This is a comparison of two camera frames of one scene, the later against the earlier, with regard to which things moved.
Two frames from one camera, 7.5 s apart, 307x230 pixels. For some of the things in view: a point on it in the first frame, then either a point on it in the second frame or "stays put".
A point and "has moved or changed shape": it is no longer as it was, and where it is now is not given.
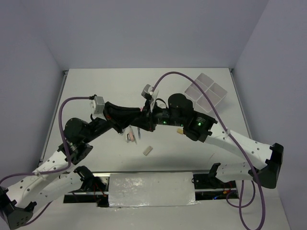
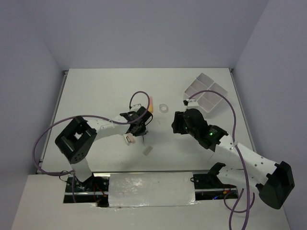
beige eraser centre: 147,151 stays put
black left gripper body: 108,114 → 141,131
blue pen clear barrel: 139,132 has moved or changed shape
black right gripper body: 160,115 → 183,127
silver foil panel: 151,189 stays put
